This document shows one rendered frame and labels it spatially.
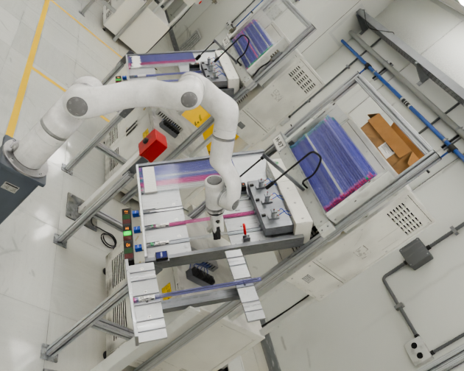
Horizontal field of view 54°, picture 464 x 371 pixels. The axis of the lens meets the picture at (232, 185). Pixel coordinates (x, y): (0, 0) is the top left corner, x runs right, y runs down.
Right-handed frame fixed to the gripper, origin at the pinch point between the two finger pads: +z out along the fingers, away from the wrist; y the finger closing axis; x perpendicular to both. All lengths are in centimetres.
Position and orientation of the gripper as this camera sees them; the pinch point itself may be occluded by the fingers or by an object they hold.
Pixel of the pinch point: (216, 234)
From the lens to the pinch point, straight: 206.4
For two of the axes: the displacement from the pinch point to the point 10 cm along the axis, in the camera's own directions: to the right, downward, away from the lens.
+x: -9.8, 1.4, -1.6
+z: 0.0, 7.7, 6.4
